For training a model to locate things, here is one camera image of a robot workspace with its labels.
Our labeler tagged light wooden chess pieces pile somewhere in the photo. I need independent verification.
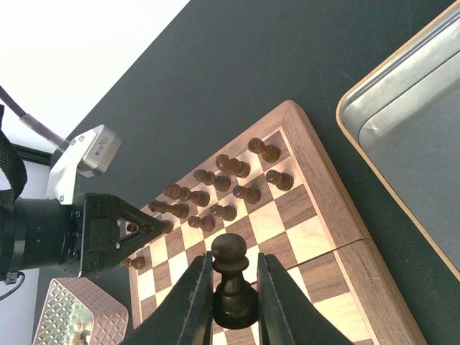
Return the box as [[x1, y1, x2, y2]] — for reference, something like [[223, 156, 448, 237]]
[[68, 323, 91, 345]]

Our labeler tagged dark chess rook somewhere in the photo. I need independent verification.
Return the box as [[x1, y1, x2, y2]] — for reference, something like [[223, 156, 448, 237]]
[[121, 256, 145, 270], [247, 137, 281, 163]]

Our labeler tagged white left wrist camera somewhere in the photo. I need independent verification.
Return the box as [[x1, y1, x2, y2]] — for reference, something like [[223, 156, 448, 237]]
[[45, 125, 121, 205]]

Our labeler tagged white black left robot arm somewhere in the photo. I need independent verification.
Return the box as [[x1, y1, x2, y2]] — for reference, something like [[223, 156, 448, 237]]
[[1, 96, 164, 284]]

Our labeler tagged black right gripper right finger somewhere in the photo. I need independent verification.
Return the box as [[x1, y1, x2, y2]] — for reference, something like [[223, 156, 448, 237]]
[[257, 253, 352, 344]]

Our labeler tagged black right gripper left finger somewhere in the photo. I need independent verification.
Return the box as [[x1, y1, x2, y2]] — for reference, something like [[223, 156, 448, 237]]
[[124, 252, 213, 345]]

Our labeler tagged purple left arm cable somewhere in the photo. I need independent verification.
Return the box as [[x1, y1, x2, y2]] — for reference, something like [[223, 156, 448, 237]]
[[0, 85, 69, 148]]

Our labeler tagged pink metal tin tray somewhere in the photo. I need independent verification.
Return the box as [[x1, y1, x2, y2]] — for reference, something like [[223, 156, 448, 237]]
[[33, 278, 129, 344]]

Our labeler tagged dark chess piece king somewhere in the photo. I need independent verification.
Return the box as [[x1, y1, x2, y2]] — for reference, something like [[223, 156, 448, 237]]
[[147, 199, 190, 219]]

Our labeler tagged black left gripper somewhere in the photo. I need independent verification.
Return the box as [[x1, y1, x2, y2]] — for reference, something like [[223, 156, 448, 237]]
[[1, 193, 162, 277]]

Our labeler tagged dark chess queen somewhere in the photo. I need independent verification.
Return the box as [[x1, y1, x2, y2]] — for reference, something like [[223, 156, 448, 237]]
[[163, 184, 210, 207]]

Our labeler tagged wooden chess board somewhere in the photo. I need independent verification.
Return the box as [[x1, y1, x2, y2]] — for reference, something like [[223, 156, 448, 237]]
[[129, 101, 426, 344]]

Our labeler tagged gold metal tin tray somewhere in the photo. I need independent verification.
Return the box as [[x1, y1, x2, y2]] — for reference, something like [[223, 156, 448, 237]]
[[336, 2, 459, 275]]

